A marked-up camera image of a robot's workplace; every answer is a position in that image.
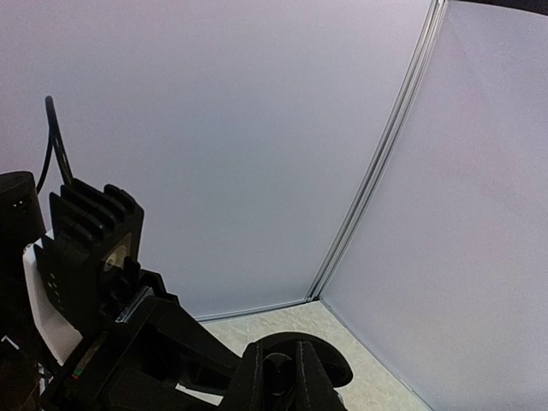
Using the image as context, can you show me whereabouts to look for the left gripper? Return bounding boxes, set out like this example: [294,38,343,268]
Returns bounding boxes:
[40,270,241,410]

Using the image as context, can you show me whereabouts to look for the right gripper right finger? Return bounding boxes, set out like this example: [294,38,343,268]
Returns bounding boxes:
[295,342,346,411]

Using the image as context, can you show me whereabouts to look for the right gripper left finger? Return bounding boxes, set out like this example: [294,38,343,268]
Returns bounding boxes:
[222,342,264,411]

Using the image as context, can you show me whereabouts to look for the round black case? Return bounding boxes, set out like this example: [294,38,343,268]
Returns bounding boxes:
[255,331,354,388]

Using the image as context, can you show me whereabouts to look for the black stem earbud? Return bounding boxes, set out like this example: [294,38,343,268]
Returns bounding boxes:
[263,353,296,396]

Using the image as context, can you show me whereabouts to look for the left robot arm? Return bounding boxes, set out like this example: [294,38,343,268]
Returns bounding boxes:
[1,171,240,410]

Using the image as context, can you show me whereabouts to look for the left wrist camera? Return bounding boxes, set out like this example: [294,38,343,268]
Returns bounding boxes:
[21,177,146,367]

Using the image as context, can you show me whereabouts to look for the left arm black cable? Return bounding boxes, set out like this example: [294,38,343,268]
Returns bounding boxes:
[36,95,78,194]

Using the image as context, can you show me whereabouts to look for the left frame post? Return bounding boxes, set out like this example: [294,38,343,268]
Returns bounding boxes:
[305,1,448,302]

